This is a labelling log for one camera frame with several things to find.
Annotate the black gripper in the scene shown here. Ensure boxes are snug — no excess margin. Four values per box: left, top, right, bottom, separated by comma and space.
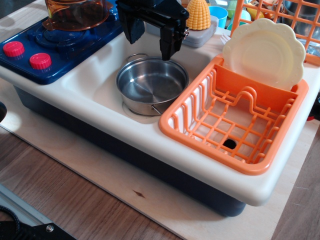
116, 0, 189, 61

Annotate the stainless steel pan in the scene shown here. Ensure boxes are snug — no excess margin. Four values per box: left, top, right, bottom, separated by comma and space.
115, 53, 189, 116

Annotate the cream toy sink unit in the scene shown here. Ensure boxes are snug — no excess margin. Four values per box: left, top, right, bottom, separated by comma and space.
0, 33, 320, 217

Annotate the orange plastic drying rack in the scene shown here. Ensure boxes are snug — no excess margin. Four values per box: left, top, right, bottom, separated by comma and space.
159, 55, 309, 176

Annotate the grey toy faucet base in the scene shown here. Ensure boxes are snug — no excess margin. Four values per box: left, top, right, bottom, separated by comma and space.
144, 14, 219, 49

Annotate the yellow toy corn cob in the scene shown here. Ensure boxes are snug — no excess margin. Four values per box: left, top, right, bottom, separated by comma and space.
186, 0, 211, 31

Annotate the light blue plastic cup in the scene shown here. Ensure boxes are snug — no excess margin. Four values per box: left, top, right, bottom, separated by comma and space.
209, 6, 228, 29

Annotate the white plastic toy fork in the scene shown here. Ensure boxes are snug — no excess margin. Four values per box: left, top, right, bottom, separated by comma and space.
220, 34, 231, 45

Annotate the transparent orange plastic pot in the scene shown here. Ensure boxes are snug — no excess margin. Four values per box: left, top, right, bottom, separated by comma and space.
42, 0, 114, 32

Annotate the right red stove knob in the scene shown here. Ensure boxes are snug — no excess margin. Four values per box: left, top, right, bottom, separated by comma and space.
29, 52, 52, 70

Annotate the red stove knob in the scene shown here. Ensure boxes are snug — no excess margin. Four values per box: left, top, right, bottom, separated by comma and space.
29, 52, 52, 70
2, 41, 25, 57

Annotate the blue toy stove top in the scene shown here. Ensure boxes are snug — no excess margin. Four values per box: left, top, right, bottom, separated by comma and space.
0, 0, 122, 85

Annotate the cream scalloped plastic plate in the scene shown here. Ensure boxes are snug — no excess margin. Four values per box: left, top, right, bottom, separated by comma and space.
222, 18, 306, 91

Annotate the left red stove knob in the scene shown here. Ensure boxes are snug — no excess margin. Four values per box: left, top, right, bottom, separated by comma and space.
2, 41, 25, 57

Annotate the orange plastic grid basket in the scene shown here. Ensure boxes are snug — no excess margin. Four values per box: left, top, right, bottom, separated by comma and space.
231, 0, 320, 67

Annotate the light plywood base board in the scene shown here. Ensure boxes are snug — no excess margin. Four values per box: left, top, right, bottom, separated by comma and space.
0, 0, 320, 240

